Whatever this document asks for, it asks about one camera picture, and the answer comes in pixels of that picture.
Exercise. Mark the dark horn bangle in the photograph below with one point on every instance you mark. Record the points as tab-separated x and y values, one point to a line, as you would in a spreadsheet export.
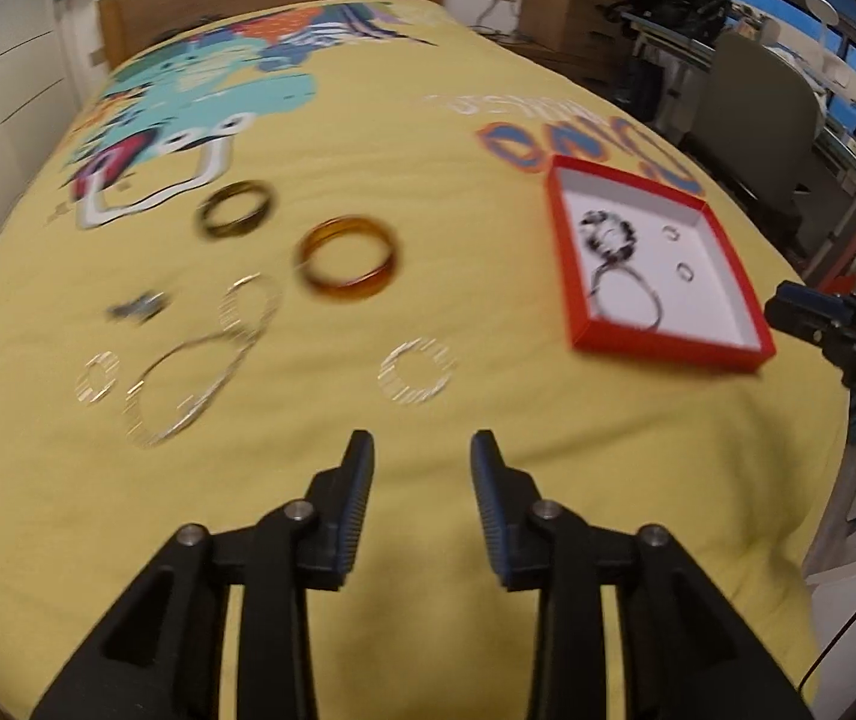
229	229

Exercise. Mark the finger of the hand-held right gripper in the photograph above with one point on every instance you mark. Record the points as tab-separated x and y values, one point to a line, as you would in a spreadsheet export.
817	300
795	319

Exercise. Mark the wooden drawer cabinet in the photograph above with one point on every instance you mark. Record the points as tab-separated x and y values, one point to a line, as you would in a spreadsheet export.
570	22

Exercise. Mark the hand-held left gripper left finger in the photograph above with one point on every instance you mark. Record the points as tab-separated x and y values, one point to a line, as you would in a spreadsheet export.
353	525

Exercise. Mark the red cardboard box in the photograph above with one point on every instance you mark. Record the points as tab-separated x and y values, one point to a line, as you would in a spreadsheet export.
668	349

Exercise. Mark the grey-green chair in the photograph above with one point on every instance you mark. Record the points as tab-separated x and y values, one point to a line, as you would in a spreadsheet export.
765	112

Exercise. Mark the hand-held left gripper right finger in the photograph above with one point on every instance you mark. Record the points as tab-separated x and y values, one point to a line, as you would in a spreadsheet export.
489	525

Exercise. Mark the black bag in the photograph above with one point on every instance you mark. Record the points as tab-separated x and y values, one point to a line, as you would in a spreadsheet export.
683	4

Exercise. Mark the amber bangle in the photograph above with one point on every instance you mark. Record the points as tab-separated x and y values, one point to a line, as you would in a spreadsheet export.
345	292

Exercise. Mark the white desk lamp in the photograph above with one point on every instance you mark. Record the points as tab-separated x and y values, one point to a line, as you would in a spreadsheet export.
821	7

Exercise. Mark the yellow printed blanket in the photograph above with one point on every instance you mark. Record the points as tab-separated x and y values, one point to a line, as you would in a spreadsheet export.
435	165

